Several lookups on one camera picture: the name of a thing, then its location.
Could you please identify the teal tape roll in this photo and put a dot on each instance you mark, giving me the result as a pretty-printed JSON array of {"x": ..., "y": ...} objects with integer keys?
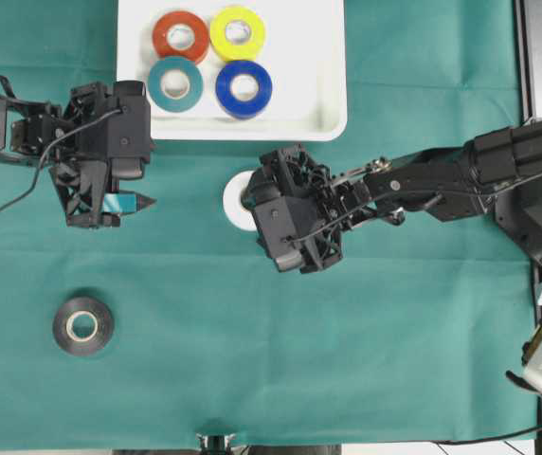
[{"x": 175, "y": 84}]

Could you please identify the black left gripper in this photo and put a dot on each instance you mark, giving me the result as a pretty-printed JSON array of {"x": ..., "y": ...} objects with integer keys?
[{"x": 113, "y": 144}]

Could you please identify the black tape roll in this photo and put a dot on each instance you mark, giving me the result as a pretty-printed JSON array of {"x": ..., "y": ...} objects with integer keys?
[{"x": 83, "y": 326}]

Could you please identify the yellow tape roll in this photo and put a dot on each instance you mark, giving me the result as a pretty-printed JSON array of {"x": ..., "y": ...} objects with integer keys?
[{"x": 237, "y": 33}]

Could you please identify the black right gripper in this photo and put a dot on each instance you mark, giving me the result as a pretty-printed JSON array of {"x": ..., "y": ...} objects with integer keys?
[{"x": 286, "y": 197}]

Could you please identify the white tape roll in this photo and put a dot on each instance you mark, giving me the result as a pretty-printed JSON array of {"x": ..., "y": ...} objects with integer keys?
[{"x": 235, "y": 212}]

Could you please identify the blue tape roll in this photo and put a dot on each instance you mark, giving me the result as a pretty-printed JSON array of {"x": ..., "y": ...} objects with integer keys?
[{"x": 243, "y": 89}]

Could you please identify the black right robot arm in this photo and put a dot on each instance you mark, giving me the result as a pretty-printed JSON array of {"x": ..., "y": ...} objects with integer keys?
[{"x": 499, "y": 173}]

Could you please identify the white plastic case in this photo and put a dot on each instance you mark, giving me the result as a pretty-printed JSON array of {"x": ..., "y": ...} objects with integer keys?
[{"x": 303, "y": 51}]

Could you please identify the black tripod mount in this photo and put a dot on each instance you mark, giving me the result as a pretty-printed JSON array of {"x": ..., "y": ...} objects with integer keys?
[{"x": 215, "y": 444}]

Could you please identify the red tape roll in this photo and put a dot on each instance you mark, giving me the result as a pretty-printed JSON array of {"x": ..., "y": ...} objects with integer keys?
[{"x": 181, "y": 33}]

